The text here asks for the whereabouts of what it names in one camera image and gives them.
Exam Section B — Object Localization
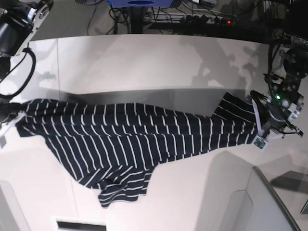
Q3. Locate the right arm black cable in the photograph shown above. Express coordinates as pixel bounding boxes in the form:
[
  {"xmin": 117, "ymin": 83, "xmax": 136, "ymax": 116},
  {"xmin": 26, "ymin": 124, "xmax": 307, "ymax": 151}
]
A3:
[{"xmin": 0, "ymin": 48, "xmax": 37, "ymax": 99}]

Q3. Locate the blue box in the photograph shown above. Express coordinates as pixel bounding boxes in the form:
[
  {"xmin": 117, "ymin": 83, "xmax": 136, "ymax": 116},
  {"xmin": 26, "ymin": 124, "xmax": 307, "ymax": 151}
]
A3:
[{"xmin": 107, "ymin": 0, "xmax": 173, "ymax": 7}]

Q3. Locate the power strip with red light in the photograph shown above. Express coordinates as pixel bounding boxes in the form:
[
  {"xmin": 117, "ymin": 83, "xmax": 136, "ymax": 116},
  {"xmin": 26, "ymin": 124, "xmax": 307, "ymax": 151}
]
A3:
[{"xmin": 180, "ymin": 14, "xmax": 239, "ymax": 26}]

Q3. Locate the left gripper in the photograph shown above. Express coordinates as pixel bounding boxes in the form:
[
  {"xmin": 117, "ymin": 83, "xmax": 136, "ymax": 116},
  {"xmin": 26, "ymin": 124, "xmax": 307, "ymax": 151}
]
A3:
[{"xmin": 250, "ymin": 90, "xmax": 304, "ymax": 150}]

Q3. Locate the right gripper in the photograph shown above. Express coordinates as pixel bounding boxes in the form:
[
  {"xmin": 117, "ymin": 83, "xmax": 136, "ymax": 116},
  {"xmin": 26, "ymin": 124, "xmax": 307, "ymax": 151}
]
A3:
[{"xmin": 0, "ymin": 103, "xmax": 24, "ymax": 148}]

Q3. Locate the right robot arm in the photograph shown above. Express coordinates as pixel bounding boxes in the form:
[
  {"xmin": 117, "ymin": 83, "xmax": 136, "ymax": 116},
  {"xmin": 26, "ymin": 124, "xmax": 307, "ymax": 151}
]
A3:
[{"xmin": 0, "ymin": 0, "xmax": 54, "ymax": 148}]

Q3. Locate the grey monitor edge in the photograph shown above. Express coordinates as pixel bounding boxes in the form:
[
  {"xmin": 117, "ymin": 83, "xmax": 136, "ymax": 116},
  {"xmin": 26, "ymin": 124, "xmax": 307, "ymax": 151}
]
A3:
[{"xmin": 253, "ymin": 166, "xmax": 301, "ymax": 231}]

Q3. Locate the navy white striped t-shirt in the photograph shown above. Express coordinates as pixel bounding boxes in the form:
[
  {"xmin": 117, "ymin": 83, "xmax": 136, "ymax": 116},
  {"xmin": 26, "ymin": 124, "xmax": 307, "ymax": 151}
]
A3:
[{"xmin": 17, "ymin": 93, "xmax": 257, "ymax": 207}]

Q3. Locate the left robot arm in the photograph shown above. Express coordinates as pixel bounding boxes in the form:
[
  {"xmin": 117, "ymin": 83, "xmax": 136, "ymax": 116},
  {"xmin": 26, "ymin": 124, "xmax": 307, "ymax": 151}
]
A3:
[{"xmin": 250, "ymin": 36, "xmax": 308, "ymax": 149}]

